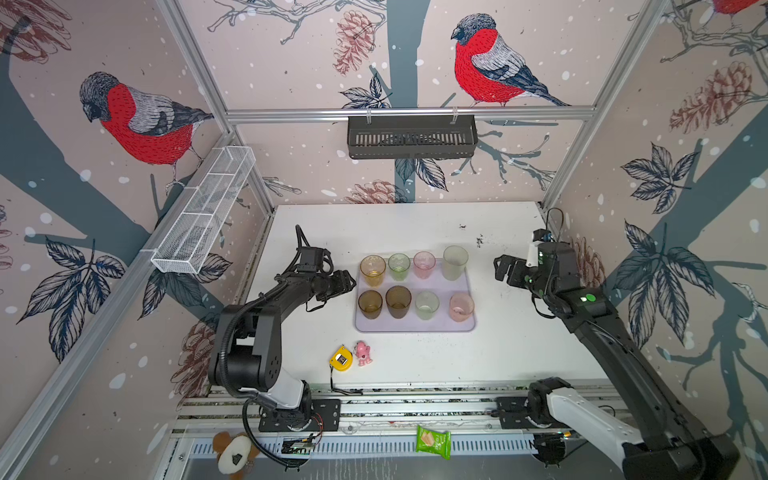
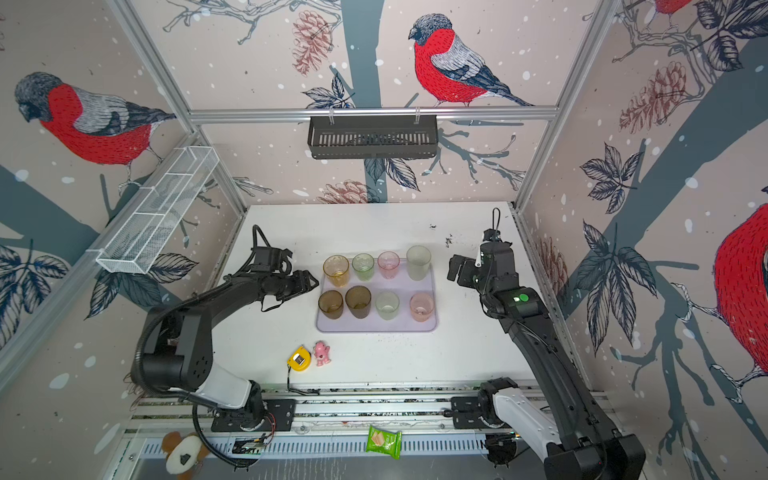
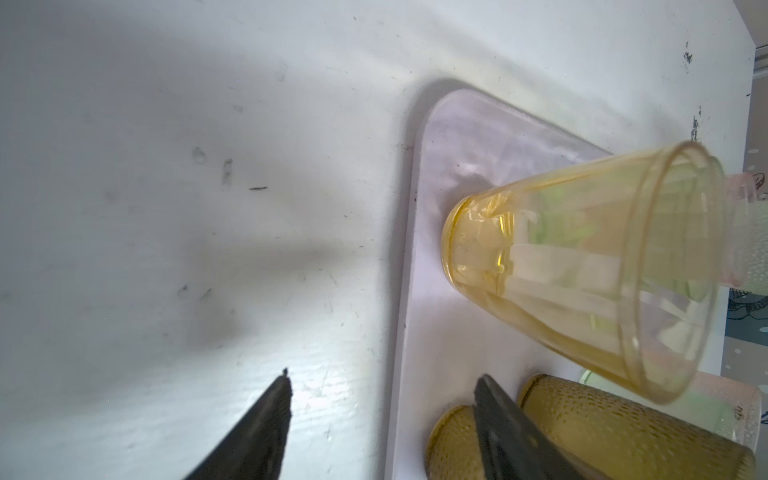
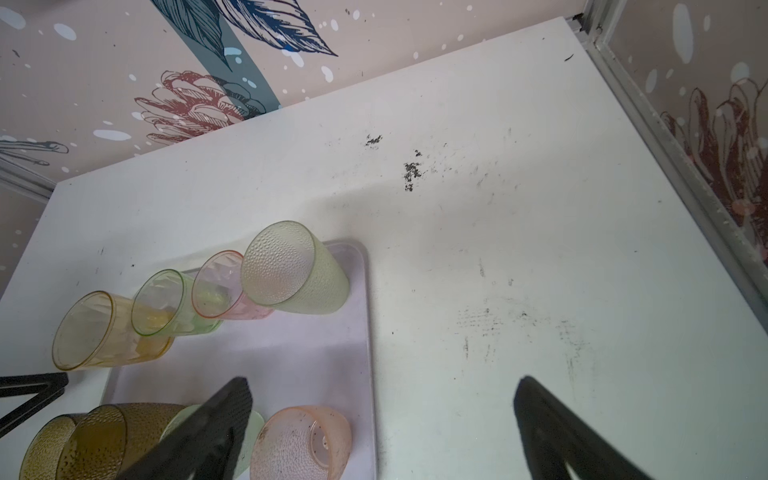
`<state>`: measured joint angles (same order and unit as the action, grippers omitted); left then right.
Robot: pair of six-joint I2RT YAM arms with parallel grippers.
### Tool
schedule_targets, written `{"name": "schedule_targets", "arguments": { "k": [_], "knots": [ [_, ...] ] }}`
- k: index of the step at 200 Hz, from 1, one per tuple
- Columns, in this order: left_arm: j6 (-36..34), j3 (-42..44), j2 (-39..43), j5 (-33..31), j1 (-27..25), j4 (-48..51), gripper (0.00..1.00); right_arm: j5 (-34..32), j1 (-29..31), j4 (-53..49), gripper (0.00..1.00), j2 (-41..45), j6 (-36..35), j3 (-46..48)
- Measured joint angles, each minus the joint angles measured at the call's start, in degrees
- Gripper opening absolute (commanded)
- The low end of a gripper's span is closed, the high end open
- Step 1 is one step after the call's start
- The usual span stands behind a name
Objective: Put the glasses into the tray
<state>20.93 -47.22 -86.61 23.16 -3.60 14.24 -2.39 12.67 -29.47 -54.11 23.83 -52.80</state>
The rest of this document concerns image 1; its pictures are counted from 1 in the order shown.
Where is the pale green frosted glass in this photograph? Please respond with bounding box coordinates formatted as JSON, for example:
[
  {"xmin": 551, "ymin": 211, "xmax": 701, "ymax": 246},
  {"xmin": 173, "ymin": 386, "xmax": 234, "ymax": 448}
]
[{"xmin": 442, "ymin": 245, "xmax": 469, "ymax": 281}]

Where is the brown textured glass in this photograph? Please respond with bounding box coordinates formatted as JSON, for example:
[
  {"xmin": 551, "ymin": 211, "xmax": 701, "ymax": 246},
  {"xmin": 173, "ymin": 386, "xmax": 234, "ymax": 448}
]
[{"xmin": 358, "ymin": 290, "xmax": 384, "ymax": 320}]

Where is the yellow clear glass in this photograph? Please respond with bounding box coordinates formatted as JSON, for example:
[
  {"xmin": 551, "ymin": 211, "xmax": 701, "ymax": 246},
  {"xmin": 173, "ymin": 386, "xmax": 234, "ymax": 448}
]
[{"xmin": 359, "ymin": 255, "xmax": 387, "ymax": 288}]

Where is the pink textured glass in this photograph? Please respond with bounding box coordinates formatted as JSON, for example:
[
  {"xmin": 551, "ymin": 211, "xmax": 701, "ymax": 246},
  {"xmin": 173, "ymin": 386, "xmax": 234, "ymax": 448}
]
[{"xmin": 449, "ymin": 292, "xmax": 475, "ymax": 323}]

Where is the lilac plastic tray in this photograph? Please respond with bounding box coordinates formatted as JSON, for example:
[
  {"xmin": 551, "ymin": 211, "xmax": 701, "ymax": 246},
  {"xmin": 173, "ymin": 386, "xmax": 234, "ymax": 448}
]
[{"xmin": 354, "ymin": 258, "xmax": 476, "ymax": 333}]

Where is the olive brown glass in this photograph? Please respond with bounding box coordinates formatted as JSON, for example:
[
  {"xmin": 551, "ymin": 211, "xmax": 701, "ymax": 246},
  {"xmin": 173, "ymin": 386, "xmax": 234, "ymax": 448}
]
[{"xmin": 385, "ymin": 285, "xmax": 412, "ymax": 319}]

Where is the pink clear glass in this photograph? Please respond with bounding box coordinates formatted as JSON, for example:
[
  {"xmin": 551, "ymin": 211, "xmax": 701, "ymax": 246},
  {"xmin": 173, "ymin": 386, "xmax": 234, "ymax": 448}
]
[{"xmin": 413, "ymin": 251, "xmax": 437, "ymax": 279}]

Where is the green clear glass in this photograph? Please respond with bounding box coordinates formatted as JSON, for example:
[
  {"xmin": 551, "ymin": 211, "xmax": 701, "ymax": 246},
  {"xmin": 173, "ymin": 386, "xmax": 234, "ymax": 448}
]
[{"xmin": 387, "ymin": 253, "xmax": 411, "ymax": 282}]

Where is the light green textured glass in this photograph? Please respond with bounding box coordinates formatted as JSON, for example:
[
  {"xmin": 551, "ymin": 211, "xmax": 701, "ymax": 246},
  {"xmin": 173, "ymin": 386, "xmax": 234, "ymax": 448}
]
[{"xmin": 414, "ymin": 291, "xmax": 440, "ymax": 321}]

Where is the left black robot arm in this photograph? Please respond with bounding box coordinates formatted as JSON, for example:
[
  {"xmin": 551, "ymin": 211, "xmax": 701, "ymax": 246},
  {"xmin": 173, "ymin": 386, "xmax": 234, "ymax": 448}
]
[{"xmin": 207, "ymin": 246, "xmax": 356, "ymax": 426}]

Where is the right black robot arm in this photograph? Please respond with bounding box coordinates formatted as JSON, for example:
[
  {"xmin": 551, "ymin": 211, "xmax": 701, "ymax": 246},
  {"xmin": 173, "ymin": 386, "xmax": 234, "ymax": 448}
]
[{"xmin": 494, "ymin": 242, "xmax": 740, "ymax": 479}]

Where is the yellow tape measure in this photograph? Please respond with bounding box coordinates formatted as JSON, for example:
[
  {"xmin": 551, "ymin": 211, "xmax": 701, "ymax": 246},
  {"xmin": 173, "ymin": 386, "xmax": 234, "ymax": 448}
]
[{"xmin": 329, "ymin": 345, "xmax": 354, "ymax": 372}]

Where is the pink toy figure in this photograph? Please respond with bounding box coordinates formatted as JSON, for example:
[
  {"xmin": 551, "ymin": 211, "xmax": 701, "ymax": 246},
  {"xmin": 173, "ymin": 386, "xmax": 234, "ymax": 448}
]
[{"xmin": 355, "ymin": 341, "xmax": 372, "ymax": 367}]

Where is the green snack packet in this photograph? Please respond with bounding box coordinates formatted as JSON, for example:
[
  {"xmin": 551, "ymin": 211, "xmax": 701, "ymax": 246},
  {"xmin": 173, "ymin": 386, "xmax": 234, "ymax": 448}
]
[{"xmin": 415, "ymin": 425, "xmax": 452, "ymax": 460}]

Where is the plush toy dog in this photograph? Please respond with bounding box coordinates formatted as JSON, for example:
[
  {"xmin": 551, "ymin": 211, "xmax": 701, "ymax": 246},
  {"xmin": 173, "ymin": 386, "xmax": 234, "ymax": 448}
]
[{"xmin": 212, "ymin": 431, "xmax": 259, "ymax": 480}]

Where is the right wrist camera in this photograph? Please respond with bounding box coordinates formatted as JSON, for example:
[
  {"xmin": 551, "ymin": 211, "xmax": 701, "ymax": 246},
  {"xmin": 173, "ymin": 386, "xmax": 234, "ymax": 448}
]
[{"xmin": 526, "ymin": 228, "xmax": 551, "ymax": 267}]

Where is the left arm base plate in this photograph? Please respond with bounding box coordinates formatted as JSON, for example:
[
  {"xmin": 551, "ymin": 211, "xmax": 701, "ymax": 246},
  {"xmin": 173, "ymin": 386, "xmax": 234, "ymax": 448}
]
[{"xmin": 258, "ymin": 399, "xmax": 341, "ymax": 433}]

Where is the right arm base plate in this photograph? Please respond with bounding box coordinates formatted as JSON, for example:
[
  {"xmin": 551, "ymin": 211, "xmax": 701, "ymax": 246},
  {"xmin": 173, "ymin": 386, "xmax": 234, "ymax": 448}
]
[{"xmin": 496, "ymin": 396, "xmax": 552, "ymax": 430}]

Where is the black wall basket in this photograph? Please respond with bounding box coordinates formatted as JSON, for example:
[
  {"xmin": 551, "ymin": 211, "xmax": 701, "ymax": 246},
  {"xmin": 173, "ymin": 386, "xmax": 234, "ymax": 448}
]
[{"xmin": 347, "ymin": 115, "xmax": 478, "ymax": 160}]

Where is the aluminium rail frame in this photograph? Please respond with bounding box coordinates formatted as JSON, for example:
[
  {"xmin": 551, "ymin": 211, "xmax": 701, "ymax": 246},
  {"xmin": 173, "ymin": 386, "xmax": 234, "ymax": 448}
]
[{"xmin": 170, "ymin": 383, "xmax": 661, "ymax": 463}]

